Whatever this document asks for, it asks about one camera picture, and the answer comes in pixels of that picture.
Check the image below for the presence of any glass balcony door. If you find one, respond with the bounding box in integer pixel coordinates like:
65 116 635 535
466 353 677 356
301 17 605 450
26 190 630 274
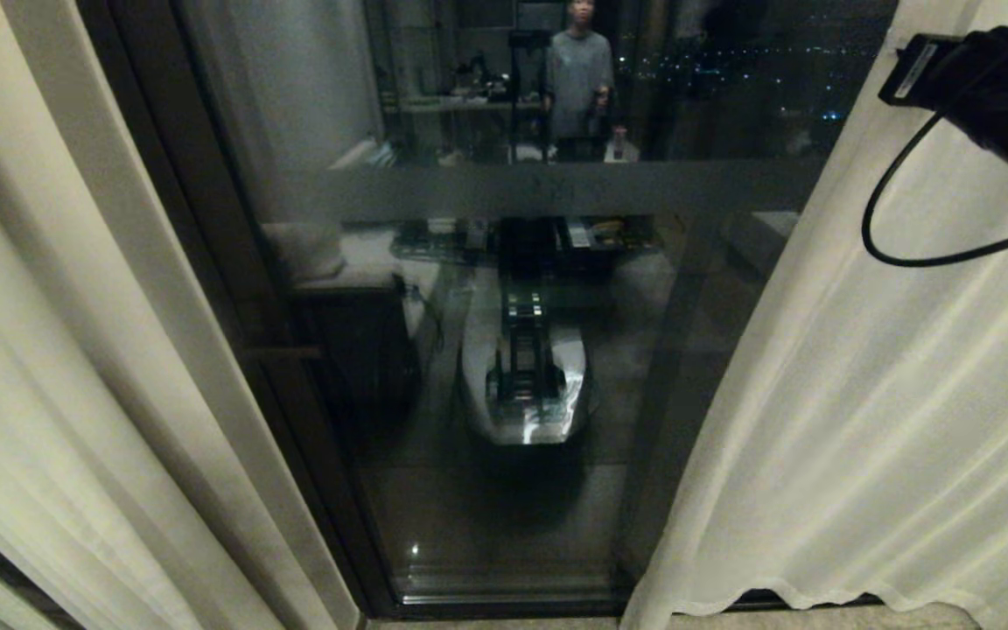
75 0 900 619

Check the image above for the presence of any cream curtain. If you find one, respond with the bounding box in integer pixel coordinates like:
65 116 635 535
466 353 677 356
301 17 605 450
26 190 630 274
0 0 367 630

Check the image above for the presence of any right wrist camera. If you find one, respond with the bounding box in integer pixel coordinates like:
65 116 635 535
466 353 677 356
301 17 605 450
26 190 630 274
877 33 967 111

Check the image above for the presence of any black cable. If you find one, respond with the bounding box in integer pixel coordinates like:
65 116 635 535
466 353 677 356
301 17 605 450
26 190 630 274
860 108 1008 269

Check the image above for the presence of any white curtain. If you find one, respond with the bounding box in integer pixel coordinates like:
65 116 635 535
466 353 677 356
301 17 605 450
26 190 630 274
620 0 1008 630

